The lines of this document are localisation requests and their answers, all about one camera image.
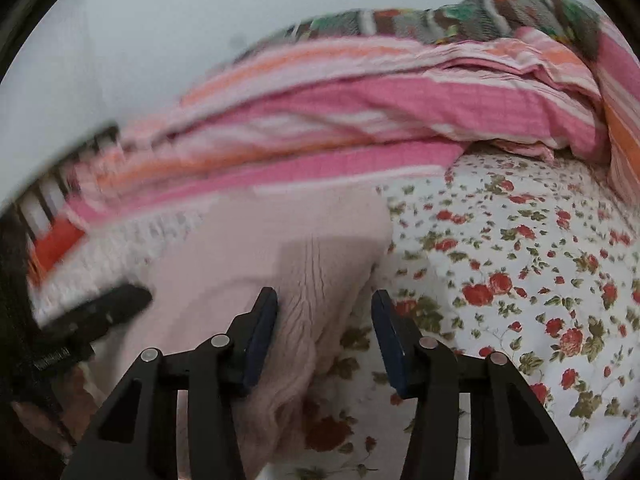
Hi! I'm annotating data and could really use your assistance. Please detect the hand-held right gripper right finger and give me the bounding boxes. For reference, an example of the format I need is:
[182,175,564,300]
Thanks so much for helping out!
[371,290,586,480]

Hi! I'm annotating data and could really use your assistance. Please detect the floral bed sheet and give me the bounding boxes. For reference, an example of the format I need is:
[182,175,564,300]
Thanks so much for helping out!
[30,152,640,480]

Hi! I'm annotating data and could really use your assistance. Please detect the dark wooden headboard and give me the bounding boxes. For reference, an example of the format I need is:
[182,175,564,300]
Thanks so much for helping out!
[2,122,123,248]

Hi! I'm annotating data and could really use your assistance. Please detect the pink knit sweater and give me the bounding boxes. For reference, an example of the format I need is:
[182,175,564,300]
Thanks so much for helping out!
[82,187,396,480]

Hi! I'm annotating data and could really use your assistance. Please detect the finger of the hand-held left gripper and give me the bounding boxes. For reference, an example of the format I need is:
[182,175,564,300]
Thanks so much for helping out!
[36,283,153,345]

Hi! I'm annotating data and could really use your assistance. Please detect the pink orange striped quilt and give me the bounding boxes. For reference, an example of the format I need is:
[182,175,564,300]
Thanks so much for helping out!
[60,24,640,233]

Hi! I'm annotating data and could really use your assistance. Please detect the red pillow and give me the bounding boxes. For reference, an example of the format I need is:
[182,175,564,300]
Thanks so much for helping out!
[27,212,88,286]

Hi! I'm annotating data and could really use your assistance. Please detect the green brown patterned blanket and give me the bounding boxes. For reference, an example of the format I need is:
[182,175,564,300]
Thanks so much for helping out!
[235,0,608,63]

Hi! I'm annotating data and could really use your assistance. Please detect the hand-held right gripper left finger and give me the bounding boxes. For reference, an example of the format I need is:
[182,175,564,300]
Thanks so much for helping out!
[60,287,278,480]

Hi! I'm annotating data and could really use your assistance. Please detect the person's left hand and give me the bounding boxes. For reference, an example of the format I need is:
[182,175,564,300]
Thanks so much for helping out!
[12,366,103,463]

